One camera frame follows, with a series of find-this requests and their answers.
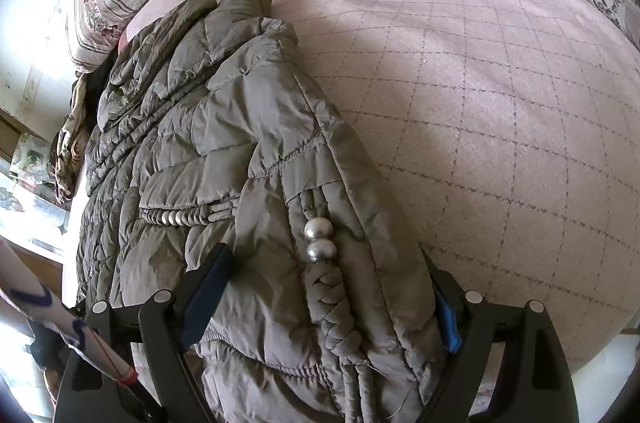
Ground olive puffer jacket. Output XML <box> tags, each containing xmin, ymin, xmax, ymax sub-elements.
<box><xmin>75</xmin><ymin>0</ymin><xmax>468</xmax><ymax>423</ymax></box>

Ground pink quilted bed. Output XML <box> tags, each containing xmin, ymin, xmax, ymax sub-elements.
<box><xmin>60</xmin><ymin>0</ymin><xmax>640</xmax><ymax>376</ymax></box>

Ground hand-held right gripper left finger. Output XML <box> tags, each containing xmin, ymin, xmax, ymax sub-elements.
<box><xmin>52</xmin><ymin>243</ymin><xmax>236</xmax><ymax>423</ymax></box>

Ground white paper roll blue marks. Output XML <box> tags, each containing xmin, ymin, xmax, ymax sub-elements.
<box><xmin>0</xmin><ymin>238</ymin><xmax>141</xmax><ymax>386</ymax></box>

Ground black clothes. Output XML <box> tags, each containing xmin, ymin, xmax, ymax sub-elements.
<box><xmin>85</xmin><ymin>53</ymin><xmax>123</xmax><ymax>124</ymax></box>

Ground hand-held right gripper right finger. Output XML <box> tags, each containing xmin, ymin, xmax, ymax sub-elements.
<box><xmin>420</xmin><ymin>248</ymin><xmax>581</xmax><ymax>423</ymax></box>

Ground beige patterned blanket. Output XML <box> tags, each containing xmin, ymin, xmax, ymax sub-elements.
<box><xmin>52</xmin><ymin>73</ymin><xmax>103</xmax><ymax>206</ymax></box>

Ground green floral pillow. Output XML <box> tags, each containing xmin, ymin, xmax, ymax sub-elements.
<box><xmin>10</xmin><ymin>138</ymin><xmax>56</xmax><ymax>198</ymax></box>

